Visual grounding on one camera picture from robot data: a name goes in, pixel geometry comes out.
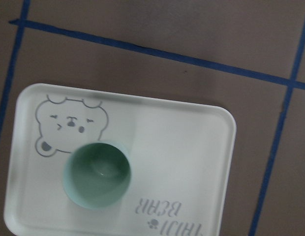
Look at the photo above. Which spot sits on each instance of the green cup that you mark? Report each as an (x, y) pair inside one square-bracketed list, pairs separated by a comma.
[(97, 175)]

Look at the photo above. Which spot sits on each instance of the cream bear tray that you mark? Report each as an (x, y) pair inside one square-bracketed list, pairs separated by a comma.
[(180, 155)]

